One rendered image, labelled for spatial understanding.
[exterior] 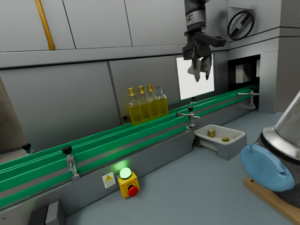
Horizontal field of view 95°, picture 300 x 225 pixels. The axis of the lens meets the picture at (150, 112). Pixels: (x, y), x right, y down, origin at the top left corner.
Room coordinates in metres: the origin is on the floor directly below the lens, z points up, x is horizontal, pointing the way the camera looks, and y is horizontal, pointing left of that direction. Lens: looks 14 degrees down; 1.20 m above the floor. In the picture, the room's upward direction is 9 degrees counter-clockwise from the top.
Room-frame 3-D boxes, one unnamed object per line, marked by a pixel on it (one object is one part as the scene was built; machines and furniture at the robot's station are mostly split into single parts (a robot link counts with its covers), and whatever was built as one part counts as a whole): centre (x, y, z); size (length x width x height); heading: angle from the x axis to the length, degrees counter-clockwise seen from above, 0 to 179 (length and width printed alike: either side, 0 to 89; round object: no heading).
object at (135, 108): (0.74, 0.08, 0.99); 0.06 x 0.06 x 0.21; 28
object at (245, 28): (1.26, -0.87, 1.49); 0.21 x 0.05 x 0.21; 28
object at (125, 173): (0.49, 0.14, 0.84); 0.05 x 0.05 x 0.03
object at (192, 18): (0.60, -0.23, 1.38); 0.08 x 0.08 x 0.05
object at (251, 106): (1.05, -0.78, 0.90); 0.17 x 0.05 x 0.23; 28
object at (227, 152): (0.74, -0.35, 0.79); 0.27 x 0.17 x 0.08; 28
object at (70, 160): (0.43, 0.30, 0.94); 0.07 x 0.04 x 0.13; 28
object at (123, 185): (0.49, 0.14, 0.79); 0.07 x 0.07 x 0.07; 28
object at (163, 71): (1.05, -0.21, 1.15); 0.90 x 0.03 x 0.34; 118
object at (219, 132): (0.71, -0.36, 0.80); 0.22 x 0.17 x 0.09; 28
